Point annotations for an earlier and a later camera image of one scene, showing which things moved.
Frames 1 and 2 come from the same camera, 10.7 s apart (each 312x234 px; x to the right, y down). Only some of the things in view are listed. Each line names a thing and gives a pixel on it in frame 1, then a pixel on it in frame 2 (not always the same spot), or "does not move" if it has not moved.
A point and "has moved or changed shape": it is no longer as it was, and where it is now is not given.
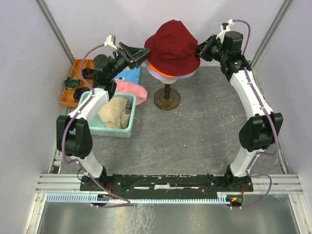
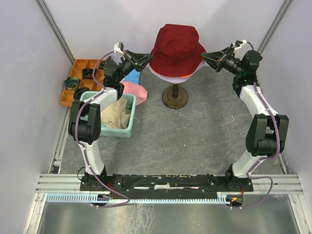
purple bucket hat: x=162 y=76 has moved or changed shape
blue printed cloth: x=129 y=75 does not move
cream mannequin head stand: x=167 y=98 has moved or changed shape
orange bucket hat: x=153 y=71 → x=187 y=76
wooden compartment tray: x=76 y=80 does not move
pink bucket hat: x=138 y=90 does not move
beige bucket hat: x=114 y=114 does not move
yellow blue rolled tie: x=71 y=83 does not move
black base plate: x=167 y=186 does not move
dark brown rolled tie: x=78 y=92 does not move
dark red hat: x=172 y=50 has moved or changed shape
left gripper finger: x=135 y=53 → x=142 y=58
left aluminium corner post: x=50 y=21 does not move
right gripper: x=201 y=50 → x=217 y=59
